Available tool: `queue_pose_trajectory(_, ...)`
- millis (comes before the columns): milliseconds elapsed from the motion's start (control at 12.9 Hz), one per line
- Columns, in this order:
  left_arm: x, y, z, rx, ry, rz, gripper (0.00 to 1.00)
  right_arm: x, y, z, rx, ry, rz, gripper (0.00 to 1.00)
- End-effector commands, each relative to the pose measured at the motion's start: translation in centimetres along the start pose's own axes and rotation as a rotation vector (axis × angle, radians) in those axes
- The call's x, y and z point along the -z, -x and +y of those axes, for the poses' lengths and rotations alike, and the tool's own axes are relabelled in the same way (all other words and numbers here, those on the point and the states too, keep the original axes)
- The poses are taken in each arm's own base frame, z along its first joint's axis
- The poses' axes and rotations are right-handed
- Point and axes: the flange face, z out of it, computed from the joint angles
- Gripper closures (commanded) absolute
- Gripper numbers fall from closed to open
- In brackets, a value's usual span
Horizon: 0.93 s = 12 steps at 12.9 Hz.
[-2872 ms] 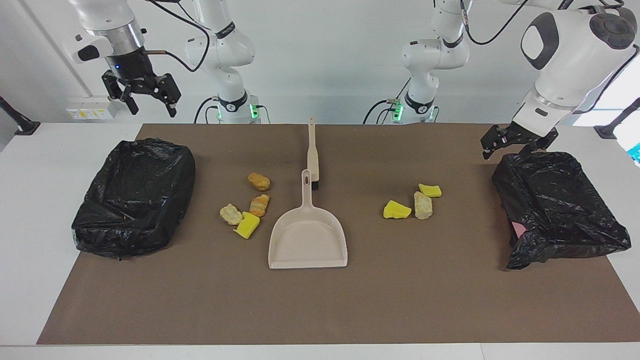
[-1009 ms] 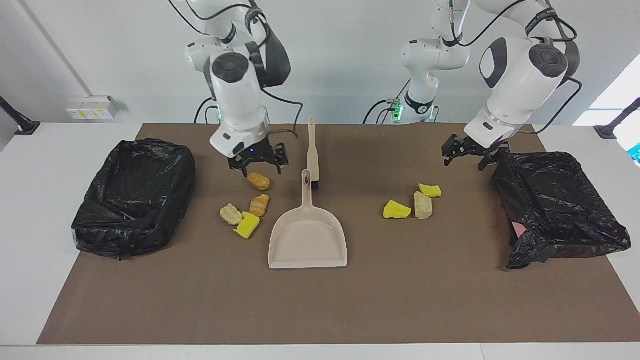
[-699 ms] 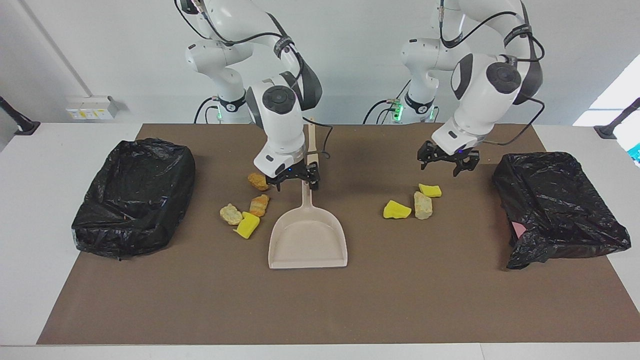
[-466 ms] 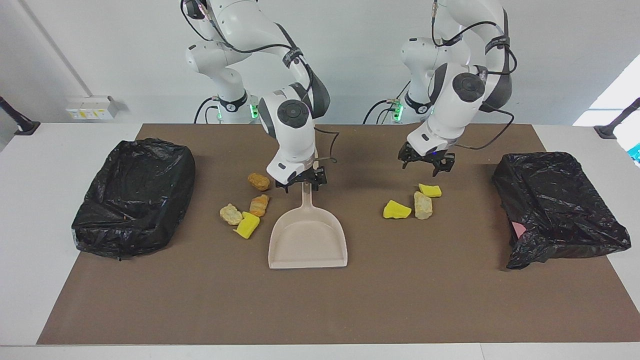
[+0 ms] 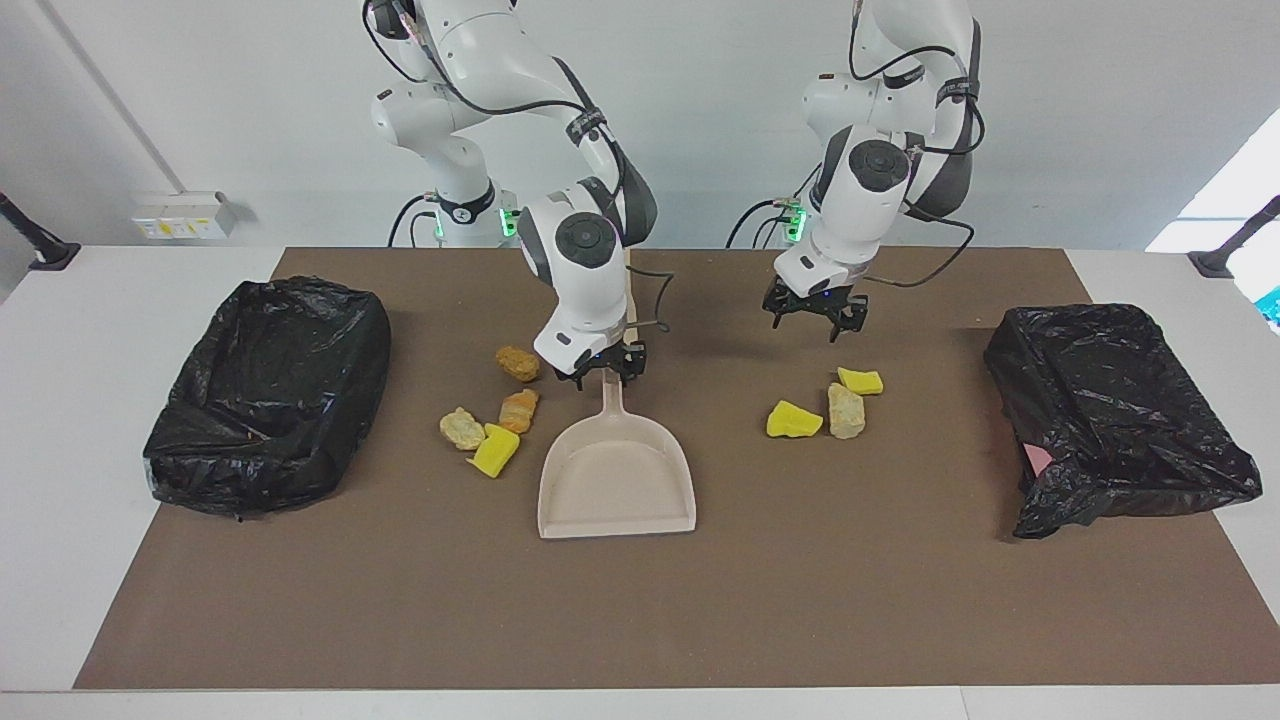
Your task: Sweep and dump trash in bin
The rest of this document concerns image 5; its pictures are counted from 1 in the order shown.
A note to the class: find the pale bread toy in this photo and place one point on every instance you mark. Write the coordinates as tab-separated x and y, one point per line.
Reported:
461	428

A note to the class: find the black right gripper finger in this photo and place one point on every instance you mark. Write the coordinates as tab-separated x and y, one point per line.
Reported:
632	372
568	377

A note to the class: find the beige hand brush black bristles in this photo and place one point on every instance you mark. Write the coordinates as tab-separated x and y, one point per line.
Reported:
634	300

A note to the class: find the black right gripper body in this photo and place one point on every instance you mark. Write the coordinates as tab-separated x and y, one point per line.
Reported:
610	358

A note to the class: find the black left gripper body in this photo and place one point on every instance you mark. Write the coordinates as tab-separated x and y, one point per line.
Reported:
815	300

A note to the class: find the teal object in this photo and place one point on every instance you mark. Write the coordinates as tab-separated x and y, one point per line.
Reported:
1271	305

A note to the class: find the croissant bread toy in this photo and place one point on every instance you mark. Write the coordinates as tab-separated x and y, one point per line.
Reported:
845	411
519	410

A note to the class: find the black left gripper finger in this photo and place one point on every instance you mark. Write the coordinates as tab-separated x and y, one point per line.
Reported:
848	320
782	315

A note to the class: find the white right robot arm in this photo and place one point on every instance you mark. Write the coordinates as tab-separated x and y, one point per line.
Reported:
580	240

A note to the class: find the black stand leg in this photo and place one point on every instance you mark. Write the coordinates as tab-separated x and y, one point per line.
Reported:
1235	245
40	245

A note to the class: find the black bag lined pink bin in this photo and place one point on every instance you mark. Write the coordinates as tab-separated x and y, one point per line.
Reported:
1110	420

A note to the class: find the brown nugget toy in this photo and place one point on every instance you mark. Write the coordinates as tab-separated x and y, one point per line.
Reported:
518	363

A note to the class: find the yellow sponge piece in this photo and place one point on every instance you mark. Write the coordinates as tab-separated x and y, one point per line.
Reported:
860	380
495	452
793	420

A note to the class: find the brown table mat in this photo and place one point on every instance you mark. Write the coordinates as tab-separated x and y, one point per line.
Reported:
640	620

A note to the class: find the beige plastic dustpan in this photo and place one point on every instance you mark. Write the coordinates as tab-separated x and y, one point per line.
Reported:
615	480

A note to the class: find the white wall socket box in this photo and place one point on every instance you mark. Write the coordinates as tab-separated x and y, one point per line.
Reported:
180	215

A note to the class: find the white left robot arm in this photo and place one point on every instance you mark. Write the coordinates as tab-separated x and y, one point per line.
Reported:
870	180

